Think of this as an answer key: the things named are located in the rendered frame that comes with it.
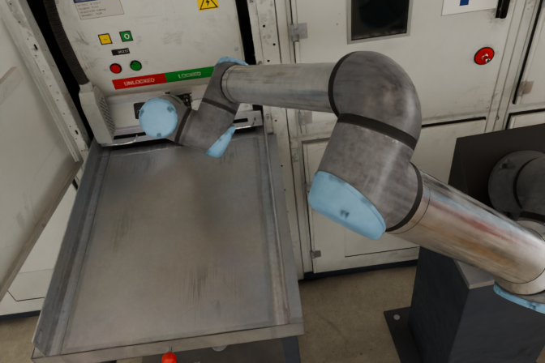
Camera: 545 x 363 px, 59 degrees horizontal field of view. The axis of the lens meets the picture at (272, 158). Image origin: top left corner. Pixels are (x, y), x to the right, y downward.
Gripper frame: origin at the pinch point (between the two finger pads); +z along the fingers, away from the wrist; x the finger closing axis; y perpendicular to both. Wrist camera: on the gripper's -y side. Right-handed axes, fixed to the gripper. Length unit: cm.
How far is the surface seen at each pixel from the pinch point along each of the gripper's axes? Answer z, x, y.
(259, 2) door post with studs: -13.2, 24.7, 29.7
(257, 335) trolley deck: -48, -51, 18
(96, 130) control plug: -4.0, -4.0, -23.1
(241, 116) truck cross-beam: 8.9, -7.2, 19.3
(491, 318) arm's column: -25, -70, 83
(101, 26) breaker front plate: -7.8, 24.7, -14.5
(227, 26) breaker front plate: -5.6, 20.3, 19.8
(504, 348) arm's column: -14, -88, 91
